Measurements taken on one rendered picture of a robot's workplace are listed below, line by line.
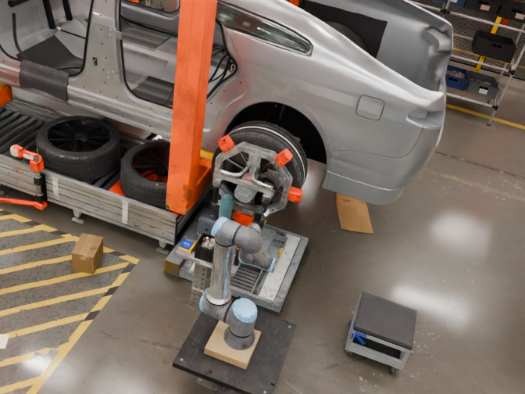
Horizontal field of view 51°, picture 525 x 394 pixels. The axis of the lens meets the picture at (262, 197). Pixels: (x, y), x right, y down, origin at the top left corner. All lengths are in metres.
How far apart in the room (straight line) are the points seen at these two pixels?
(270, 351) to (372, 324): 0.72
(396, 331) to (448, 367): 0.60
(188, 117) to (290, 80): 0.74
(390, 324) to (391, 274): 0.94
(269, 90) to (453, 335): 2.27
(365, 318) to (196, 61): 1.97
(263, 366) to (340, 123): 1.65
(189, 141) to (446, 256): 2.61
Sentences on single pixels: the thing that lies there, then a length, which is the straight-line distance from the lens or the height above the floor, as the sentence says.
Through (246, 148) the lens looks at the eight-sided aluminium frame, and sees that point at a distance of 3.67.
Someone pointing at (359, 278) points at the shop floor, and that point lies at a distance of 4.59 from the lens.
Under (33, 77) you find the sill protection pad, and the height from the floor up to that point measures 0.91.
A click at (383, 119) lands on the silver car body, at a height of 1.42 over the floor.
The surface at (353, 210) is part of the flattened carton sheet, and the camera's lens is 5.24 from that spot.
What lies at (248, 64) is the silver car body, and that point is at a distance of 3.83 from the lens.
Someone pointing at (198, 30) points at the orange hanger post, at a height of 1.87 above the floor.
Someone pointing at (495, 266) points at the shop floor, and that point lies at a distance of 5.32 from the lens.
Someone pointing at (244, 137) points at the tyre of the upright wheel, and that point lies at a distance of 3.74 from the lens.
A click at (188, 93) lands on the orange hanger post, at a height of 1.47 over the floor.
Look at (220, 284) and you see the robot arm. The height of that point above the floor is 0.77.
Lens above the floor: 3.07
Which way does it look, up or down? 37 degrees down
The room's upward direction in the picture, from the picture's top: 12 degrees clockwise
